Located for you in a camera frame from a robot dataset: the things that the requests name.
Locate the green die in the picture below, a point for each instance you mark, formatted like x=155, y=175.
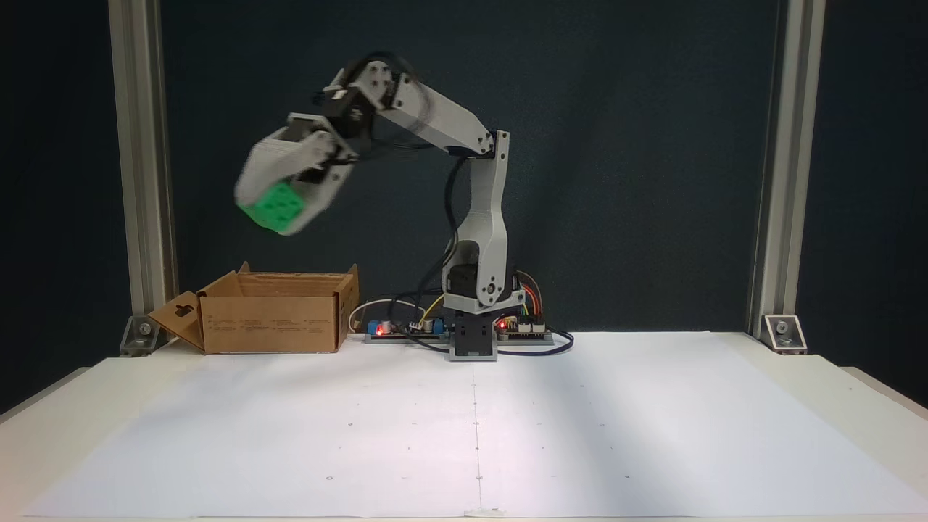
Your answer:
x=274, y=206

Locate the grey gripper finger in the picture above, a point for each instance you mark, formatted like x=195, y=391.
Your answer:
x=322, y=192
x=279, y=156

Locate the brown cardboard box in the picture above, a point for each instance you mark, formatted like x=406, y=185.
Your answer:
x=272, y=325

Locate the aluminium frame post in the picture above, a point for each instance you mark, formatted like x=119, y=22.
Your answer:
x=141, y=145
x=786, y=145

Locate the metal corner bracket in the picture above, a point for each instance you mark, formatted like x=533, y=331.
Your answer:
x=139, y=337
x=785, y=333

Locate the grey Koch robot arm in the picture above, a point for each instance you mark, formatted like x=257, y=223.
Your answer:
x=486, y=217

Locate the circuit board with blue parts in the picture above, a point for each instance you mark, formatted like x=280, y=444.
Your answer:
x=395, y=332

